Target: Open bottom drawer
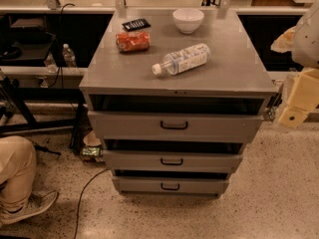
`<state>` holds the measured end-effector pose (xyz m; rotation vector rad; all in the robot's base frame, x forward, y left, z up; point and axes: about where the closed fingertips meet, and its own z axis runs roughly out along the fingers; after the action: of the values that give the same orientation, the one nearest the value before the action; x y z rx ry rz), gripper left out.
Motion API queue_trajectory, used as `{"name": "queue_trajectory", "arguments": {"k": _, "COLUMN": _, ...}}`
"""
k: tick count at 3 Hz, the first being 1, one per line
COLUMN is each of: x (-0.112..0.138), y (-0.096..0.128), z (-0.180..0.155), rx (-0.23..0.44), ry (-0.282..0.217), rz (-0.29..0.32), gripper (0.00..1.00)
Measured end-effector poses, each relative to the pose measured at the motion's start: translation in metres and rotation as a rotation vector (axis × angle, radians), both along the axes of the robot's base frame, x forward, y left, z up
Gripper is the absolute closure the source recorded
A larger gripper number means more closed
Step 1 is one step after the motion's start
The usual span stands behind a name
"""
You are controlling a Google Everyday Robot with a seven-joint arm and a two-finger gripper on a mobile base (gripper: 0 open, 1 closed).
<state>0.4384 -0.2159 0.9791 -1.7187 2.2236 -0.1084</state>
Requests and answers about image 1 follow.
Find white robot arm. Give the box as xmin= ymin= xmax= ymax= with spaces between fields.
xmin=271 ymin=1 xmax=319 ymax=128

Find grey metal drawer cabinet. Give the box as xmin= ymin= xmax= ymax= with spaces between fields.
xmin=80 ymin=9 xmax=275 ymax=197

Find person leg khaki trousers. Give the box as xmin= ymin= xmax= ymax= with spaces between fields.
xmin=0 ymin=136 xmax=36 ymax=212

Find small water bottle background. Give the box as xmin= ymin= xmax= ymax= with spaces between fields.
xmin=62 ymin=44 xmax=77 ymax=68

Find white ceramic bowl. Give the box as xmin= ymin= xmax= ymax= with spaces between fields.
xmin=172 ymin=8 xmax=204 ymax=34

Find grey bottom drawer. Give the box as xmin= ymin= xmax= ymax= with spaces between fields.
xmin=113 ymin=176 xmax=229 ymax=195

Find grey middle drawer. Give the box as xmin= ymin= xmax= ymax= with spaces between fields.
xmin=104 ymin=150 xmax=242 ymax=173

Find black snack packet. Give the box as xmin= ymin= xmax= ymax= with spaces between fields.
xmin=123 ymin=18 xmax=151 ymax=32

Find black floor cable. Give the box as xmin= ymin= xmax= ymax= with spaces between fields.
xmin=73 ymin=168 xmax=110 ymax=239

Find grey top drawer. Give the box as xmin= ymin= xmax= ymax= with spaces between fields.
xmin=88 ymin=112 xmax=262 ymax=143

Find black hanging cable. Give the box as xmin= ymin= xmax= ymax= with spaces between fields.
xmin=49 ymin=2 xmax=76 ymax=88

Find black handheld tool on floor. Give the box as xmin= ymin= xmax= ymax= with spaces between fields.
xmin=34 ymin=144 xmax=61 ymax=156

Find clear plastic water bottle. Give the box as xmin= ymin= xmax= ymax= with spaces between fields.
xmin=152 ymin=43 xmax=210 ymax=76

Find orange crushed soda can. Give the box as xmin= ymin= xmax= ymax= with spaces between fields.
xmin=116 ymin=32 xmax=150 ymax=52

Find grey sneaker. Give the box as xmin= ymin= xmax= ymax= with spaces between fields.
xmin=0 ymin=190 xmax=59 ymax=225

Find grey drawer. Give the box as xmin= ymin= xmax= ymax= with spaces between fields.
xmin=113 ymin=176 xmax=229 ymax=195
xmin=88 ymin=112 xmax=262 ymax=143
xmin=104 ymin=150 xmax=242 ymax=173

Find black metal stand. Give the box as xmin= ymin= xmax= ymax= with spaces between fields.
xmin=0 ymin=70 xmax=84 ymax=134

